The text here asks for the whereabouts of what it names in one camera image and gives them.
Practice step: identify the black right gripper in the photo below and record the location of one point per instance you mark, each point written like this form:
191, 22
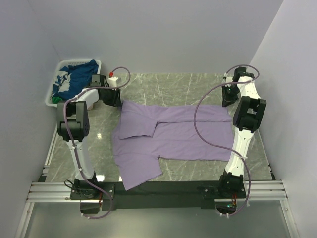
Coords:
226, 99

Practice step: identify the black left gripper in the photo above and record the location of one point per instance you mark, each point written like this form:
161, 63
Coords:
116, 99

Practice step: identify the purple t shirt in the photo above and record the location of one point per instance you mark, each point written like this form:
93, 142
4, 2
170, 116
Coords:
146, 133

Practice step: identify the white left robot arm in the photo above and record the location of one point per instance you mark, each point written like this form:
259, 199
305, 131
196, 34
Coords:
73, 126

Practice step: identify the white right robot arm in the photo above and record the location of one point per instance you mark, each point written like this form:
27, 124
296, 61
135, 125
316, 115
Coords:
246, 120

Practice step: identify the blue printed t shirt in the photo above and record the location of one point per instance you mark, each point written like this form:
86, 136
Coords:
70, 80

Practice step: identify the green t shirt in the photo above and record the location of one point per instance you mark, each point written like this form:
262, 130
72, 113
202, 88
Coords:
56, 100

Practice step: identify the white laundry basket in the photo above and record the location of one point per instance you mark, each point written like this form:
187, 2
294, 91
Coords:
63, 63

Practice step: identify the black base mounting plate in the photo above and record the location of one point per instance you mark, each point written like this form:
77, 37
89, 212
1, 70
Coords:
160, 194

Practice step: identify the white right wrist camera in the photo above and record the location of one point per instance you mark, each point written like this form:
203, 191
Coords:
227, 78

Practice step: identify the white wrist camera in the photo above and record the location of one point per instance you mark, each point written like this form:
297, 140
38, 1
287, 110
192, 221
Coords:
227, 78
114, 81

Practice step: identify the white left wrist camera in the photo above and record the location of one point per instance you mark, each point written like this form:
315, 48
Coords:
114, 81

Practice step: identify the aluminium frame rail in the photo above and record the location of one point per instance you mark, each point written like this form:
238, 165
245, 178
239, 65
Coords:
264, 188

